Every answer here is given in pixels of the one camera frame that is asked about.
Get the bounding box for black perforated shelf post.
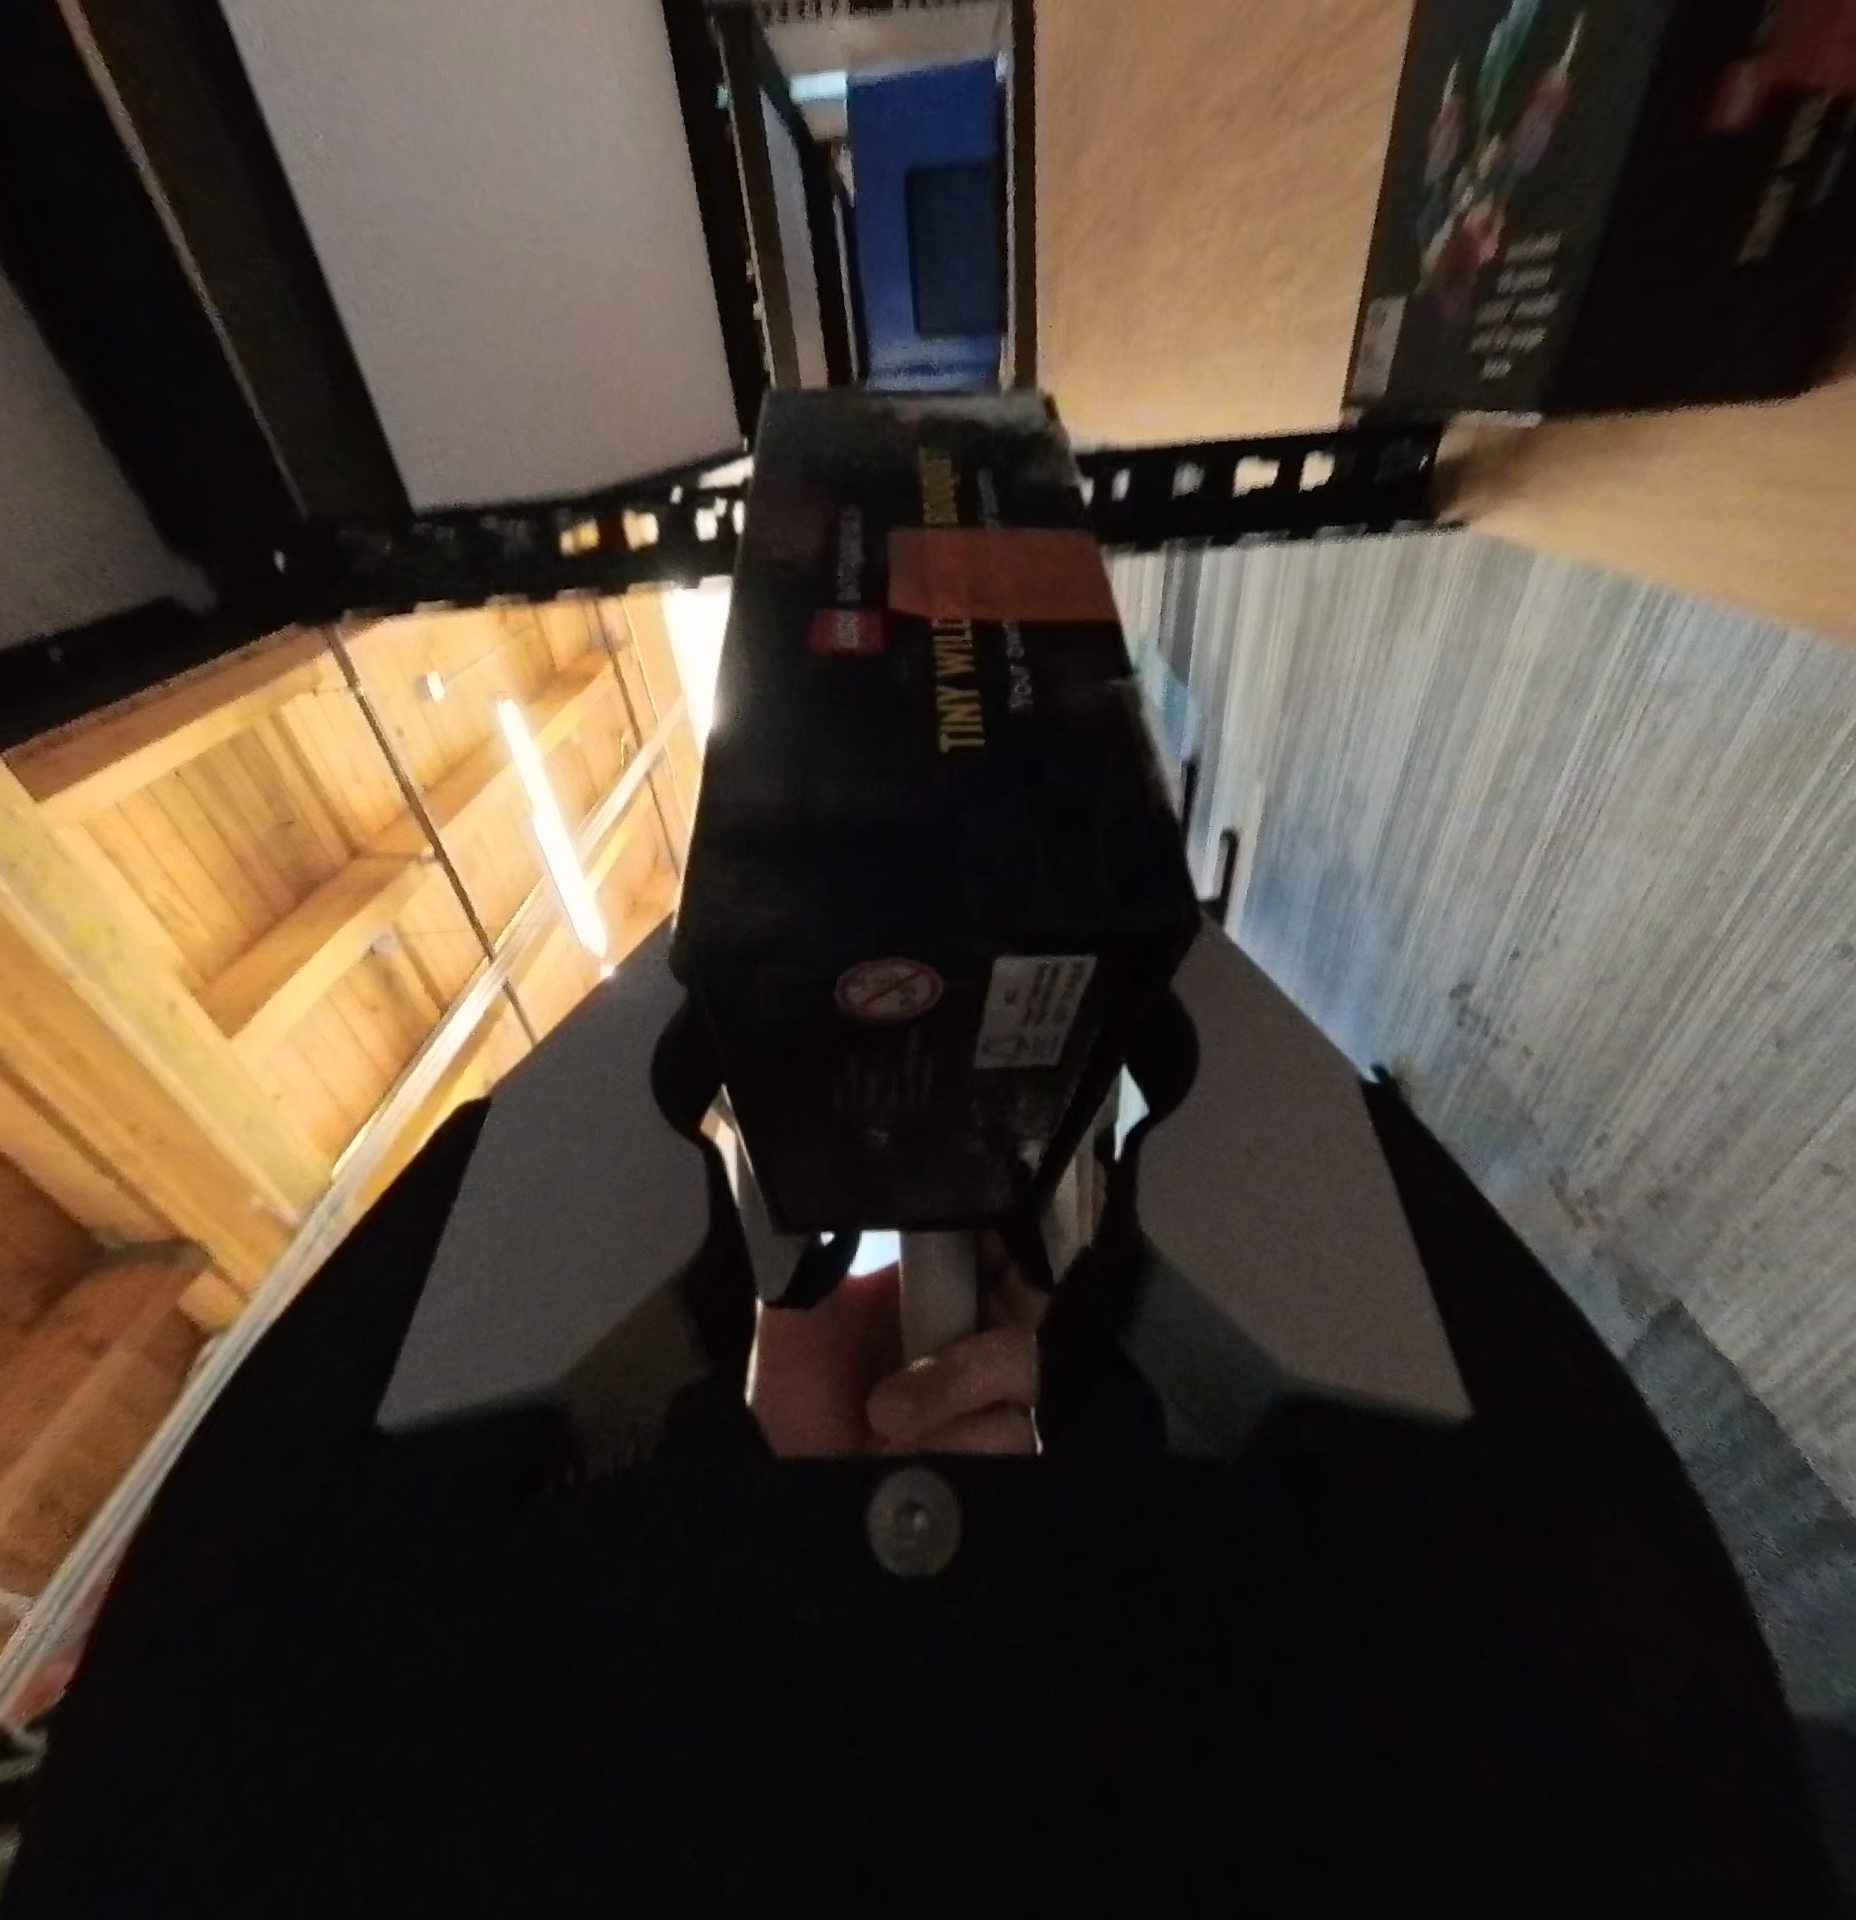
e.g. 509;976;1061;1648
275;417;1447;620

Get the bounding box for orange tape strip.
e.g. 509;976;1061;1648
887;528;1122;624

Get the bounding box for long ceiling light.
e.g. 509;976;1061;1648
494;696;615;961

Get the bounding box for person's left hand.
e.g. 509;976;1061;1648
750;1258;1045;1457

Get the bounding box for blue plastic bin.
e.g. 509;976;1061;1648
845;57;1013;391

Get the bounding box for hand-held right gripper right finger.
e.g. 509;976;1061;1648
1121;930;1475;1460

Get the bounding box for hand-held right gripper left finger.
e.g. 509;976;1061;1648
375;935;754;1434

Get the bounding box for black lego flower box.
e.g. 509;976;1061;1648
1340;0;1856;420
675;387;1203;1236

